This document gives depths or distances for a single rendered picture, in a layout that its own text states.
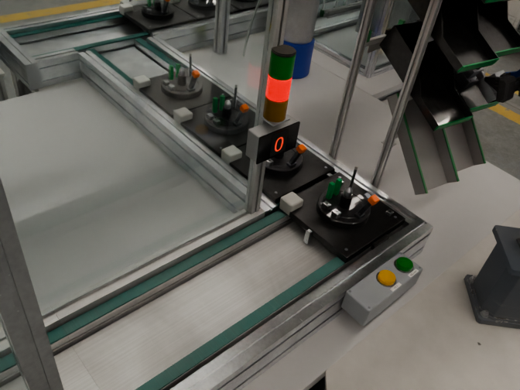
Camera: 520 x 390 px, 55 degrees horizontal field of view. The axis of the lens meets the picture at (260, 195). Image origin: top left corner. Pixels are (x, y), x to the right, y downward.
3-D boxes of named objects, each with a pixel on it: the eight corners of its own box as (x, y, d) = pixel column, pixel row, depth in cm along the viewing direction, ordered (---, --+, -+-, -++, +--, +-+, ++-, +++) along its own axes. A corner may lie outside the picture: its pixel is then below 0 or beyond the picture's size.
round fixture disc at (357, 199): (379, 214, 132) (381, 209, 131) (345, 237, 124) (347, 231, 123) (340, 186, 139) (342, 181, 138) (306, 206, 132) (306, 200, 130)
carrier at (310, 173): (333, 173, 147) (343, 138, 139) (274, 205, 134) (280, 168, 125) (278, 135, 160) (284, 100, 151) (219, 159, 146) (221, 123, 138)
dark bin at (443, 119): (467, 121, 131) (487, 104, 125) (433, 131, 125) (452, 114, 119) (413, 39, 139) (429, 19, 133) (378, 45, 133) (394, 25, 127)
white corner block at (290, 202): (302, 210, 133) (304, 200, 130) (289, 217, 130) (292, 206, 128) (289, 201, 135) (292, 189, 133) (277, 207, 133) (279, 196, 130)
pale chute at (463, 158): (473, 165, 152) (486, 162, 148) (444, 176, 146) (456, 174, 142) (448, 76, 151) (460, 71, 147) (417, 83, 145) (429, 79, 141)
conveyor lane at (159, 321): (393, 246, 139) (404, 220, 133) (124, 437, 93) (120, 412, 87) (320, 191, 154) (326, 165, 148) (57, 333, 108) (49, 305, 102)
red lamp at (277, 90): (293, 98, 106) (297, 77, 102) (276, 104, 103) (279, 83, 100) (278, 87, 108) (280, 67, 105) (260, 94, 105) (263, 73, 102)
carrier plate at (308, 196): (403, 224, 134) (405, 217, 132) (345, 263, 120) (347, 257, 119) (337, 176, 146) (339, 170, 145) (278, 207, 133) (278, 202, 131)
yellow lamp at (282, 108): (290, 118, 109) (293, 98, 106) (273, 124, 106) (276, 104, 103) (275, 107, 111) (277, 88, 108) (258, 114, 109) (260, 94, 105)
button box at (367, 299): (415, 284, 124) (424, 267, 120) (363, 327, 113) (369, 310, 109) (394, 266, 128) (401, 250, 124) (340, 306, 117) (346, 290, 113)
